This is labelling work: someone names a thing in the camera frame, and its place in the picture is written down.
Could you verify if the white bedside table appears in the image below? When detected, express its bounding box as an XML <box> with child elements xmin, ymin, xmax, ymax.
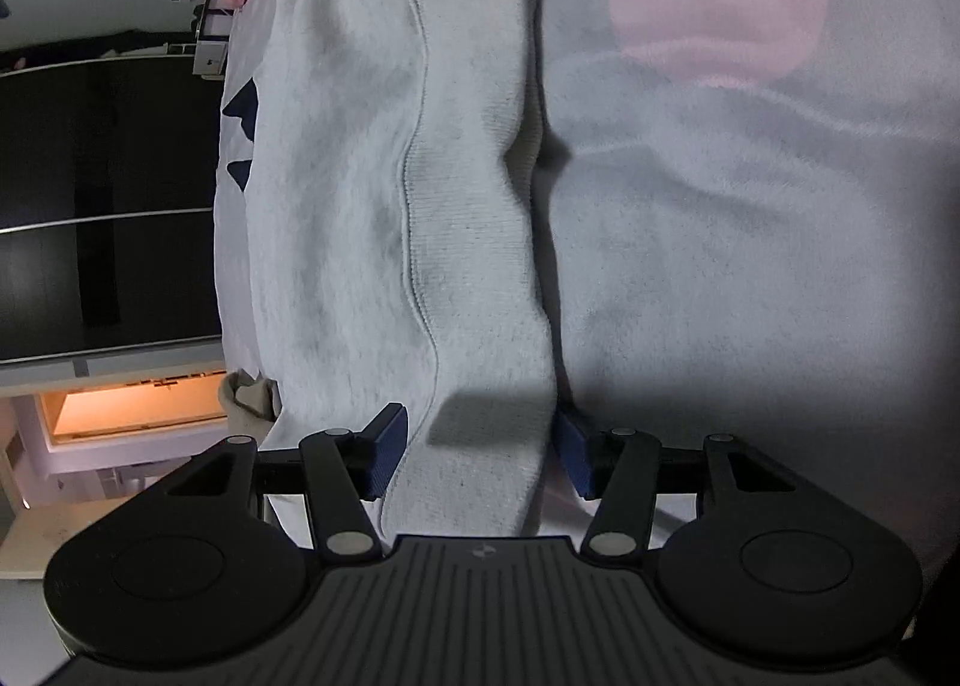
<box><xmin>192</xmin><ymin>0</ymin><xmax>235</xmax><ymax>80</ymax></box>

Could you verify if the polka dot bed sheet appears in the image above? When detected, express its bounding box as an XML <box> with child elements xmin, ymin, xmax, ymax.
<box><xmin>534</xmin><ymin>0</ymin><xmax>958</xmax><ymax>571</ymax></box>

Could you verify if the beige folded garment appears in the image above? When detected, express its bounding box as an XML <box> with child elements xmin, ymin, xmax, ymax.
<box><xmin>218</xmin><ymin>369</ymin><xmax>281</xmax><ymax>445</ymax></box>

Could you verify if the black sliding wardrobe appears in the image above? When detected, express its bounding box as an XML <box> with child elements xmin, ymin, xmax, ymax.
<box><xmin>2</xmin><ymin>47</ymin><xmax>221</xmax><ymax>364</ymax></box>

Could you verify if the light grey sweatshirt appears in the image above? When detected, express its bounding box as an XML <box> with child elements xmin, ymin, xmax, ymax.
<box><xmin>244</xmin><ymin>0</ymin><xmax>555</xmax><ymax>537</ymax></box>

